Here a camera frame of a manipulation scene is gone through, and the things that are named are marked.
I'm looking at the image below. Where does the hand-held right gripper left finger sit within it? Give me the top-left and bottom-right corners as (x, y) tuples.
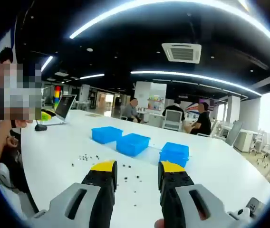
(27, 160), (118, 228)

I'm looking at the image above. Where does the white cabinet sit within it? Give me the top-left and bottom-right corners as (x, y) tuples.
(233, 129), (254, 152)

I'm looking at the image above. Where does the rainbow coloured column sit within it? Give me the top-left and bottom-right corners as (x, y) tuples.
(54, 85), (61, 108)

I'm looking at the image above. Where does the person's left hand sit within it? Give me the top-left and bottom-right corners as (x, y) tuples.
(13, 119), (34, 128)

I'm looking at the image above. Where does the silver laptop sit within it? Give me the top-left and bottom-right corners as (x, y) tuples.
(39, 94), (77, 126)

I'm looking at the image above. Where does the white display pillar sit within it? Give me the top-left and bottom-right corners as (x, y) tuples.
(134, 81), (167, 112)

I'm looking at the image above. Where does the long curved ceiling light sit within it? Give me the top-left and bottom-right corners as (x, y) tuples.
(68, 0), (270, 52)

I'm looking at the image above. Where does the grey office chair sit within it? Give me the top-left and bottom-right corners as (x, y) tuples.
(225, 120), (244, 147)

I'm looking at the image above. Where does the white blue display board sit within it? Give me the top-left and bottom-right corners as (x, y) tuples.
(0, 30), (16, 62)

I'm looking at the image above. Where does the operator person white shirt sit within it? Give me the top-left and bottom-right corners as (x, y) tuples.
(0, 124), (30, 223)

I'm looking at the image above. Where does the short ceiling light strip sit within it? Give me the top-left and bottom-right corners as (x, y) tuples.
(79, 74), (105, 80)
(41, 56), (54, 72)

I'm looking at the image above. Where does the colourful display shelf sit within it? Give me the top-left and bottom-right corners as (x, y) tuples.
(146, 95), (165, 111)

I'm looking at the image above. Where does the blue plastic bin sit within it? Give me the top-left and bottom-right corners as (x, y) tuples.
(91, 126), (123, 145)
(159, 142), (190, 168)
(116, 133), (151, 157)

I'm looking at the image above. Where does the ceiling air conditioner vent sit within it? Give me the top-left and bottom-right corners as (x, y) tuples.
(161, 42), (202, 64)

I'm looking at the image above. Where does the purple wall screen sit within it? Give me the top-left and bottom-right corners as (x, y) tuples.
(205, 98), (215, 112)

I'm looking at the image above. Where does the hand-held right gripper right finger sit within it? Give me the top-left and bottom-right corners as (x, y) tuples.
(158, 161), (242, 228)

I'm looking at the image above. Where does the white mesh office chair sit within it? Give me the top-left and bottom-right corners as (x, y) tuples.
(163, 109), (183, 132)

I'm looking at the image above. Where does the person's right hand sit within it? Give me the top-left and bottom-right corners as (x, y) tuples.
(153, 218), (166, 228)

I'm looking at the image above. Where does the curved ceiling light strip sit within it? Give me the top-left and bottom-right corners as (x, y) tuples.
(130, 70), (262, 97)

